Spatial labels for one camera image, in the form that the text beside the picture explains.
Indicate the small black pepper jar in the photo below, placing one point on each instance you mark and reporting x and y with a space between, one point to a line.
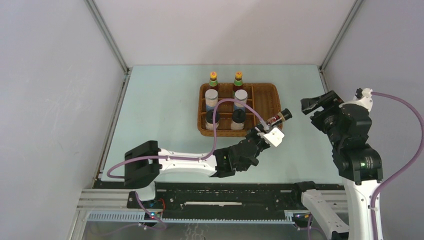
279 118

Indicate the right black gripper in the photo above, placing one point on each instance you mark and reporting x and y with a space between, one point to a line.
329 98

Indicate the silver-lid salt jar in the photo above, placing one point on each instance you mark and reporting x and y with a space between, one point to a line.
211 99
241 95

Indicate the yellow-cap sauce bottle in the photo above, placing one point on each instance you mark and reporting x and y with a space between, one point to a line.
213 81
238 81

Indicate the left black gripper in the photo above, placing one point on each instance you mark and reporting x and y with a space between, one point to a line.
254 133

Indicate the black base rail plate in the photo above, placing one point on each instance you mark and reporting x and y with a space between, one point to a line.
237 201

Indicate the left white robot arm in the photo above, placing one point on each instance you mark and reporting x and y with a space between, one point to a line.
147 161

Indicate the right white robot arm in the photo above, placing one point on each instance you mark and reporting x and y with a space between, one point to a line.
347 125

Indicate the black-top clear shaker bottle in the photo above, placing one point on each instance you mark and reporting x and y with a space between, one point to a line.
210 121

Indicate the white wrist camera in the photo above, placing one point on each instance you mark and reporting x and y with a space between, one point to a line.
363 98
273 137

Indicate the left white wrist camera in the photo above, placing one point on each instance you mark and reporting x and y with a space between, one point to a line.
273 137

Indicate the brown wicker divided basket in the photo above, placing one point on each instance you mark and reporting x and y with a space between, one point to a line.
262 97

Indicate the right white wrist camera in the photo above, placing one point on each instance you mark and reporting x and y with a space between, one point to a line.
363 98

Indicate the black-lid white spice jar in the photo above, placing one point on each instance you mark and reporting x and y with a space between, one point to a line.
238 120

